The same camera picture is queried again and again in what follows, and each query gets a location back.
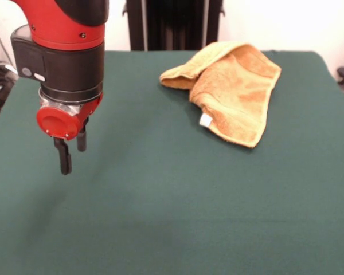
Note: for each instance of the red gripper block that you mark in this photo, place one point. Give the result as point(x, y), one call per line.
point(57, 124)

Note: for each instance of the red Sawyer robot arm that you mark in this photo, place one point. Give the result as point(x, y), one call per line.
point(74, 71)

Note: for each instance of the dark green table cloth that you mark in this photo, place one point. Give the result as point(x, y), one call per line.
point(160, 186)

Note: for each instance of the tan terry towel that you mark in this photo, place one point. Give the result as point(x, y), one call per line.
point(235, 91)

